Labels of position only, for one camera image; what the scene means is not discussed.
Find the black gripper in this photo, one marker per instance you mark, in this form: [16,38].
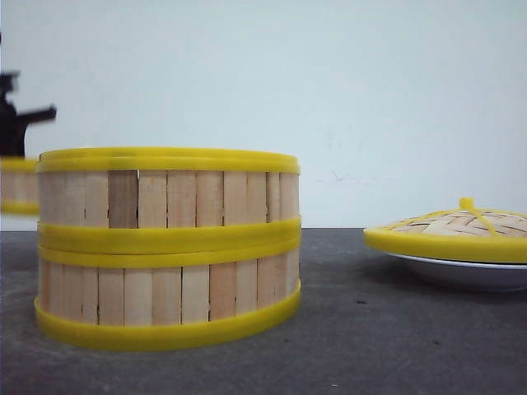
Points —
[14,124]

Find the bamboo steamer basket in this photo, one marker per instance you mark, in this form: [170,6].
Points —
[166,207]
[19,186]
[169,308]

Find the woven bamboo steamer lid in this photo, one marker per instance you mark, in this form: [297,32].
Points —
[466,233]

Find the white plate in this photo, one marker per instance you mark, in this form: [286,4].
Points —
[489,277]

